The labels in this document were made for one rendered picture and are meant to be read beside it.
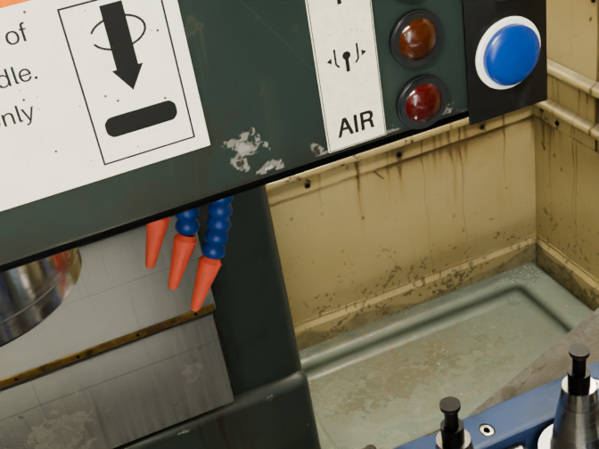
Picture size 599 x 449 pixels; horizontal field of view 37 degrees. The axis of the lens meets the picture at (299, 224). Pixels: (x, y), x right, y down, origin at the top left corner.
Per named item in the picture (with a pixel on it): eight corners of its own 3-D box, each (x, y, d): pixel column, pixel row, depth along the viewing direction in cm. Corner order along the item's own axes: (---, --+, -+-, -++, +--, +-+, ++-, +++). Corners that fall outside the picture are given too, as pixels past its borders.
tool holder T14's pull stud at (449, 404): (459, 428, 67) (456, 393, 66) (468, 443, 66) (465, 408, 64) (438, 434, 67) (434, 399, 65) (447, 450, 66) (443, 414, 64)
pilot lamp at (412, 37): (443, 56, 42) (439, 11, 41) (401, 69, 41) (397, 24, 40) (437, 53, 42) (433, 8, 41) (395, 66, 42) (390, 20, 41)
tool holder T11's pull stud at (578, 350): (584, 375, 70) (585, 339, 68) (594, 389, 69) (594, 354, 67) (563, 379, 70) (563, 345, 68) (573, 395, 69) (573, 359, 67)
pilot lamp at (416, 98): (447, 118, 44) (445, 77, 43) (407, 132, 43) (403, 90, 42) (441, 114, 44) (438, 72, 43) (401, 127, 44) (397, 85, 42)
